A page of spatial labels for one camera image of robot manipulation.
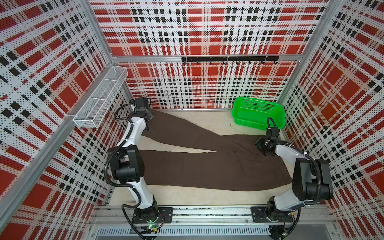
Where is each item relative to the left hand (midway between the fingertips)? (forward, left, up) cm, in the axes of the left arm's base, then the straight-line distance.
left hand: (146, 115), depth 92 cm
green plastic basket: (+20, -77, -20) cm, 82 cm away
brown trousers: (-23, -57, -20) cm, 64 cm away
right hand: (-13, -71, -14) cm, 74 cm away
